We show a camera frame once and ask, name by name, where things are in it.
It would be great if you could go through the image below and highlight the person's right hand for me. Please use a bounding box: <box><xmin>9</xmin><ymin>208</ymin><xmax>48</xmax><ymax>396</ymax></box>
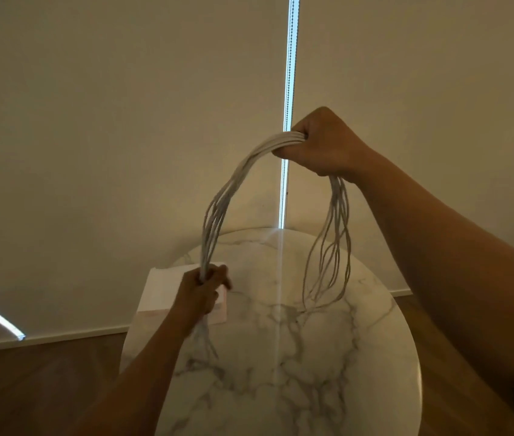
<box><xmin>273</xmin><ymin>106</ymin><xmax>377</xmax><ymax>183</ymax></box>

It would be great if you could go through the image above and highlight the person's left hand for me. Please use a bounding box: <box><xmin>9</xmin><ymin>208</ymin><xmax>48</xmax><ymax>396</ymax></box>
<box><xmin>168</xmin><ymin>263</ymin><xmax>233</xmax><ymax>335</ymax></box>

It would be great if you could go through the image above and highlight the white pink box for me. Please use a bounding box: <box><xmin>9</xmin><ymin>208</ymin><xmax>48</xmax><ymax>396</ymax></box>
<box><xmin>137</xmin><ymin>263</ymin><xmax>229</xmax><ymax>328</ymax></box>

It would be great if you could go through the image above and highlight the person's left forearm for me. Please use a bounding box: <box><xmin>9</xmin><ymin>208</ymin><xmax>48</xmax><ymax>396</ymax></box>
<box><xmin>68</xmin><ymin>315</ymin><xmax>194</xmax><ymax>436</ymax></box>

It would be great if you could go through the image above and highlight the person's right forearm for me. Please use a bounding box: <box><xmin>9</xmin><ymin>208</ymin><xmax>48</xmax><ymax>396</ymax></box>
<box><xmin>352</xmin><ymin>151</ymin><xmax>514</xmax><ymax>405</ymax></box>

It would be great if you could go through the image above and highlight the round marble table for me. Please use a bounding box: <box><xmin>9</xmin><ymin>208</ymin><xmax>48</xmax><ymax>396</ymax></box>
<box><xmin>120</xmin><ymin>228</ymin><xmax>423</xmax><ymax>436</ymax></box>

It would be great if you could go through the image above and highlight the blind bead pull chain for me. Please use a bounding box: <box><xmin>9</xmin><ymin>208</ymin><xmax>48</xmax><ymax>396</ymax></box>
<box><xmin>278</xmin><ymin>0</ymin><xmax>301</xmax><ymax>230</ymax></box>

